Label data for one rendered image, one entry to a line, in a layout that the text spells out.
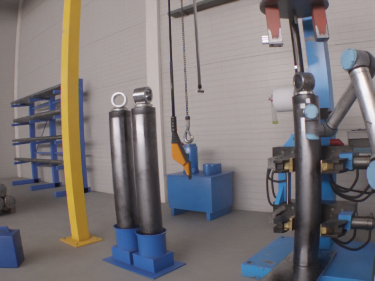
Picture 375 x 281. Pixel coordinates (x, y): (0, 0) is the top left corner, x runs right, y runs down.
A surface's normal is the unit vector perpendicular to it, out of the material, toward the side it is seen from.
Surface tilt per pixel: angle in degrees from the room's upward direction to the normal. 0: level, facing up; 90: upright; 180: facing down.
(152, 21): 90
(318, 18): 90
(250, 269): 90
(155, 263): 90
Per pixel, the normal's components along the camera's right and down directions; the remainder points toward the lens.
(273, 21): -0.22, 0.03
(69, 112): 0.78, -0.03
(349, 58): -0.97, -0.07
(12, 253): 0.18, 0.00
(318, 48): -0.62, 0.04
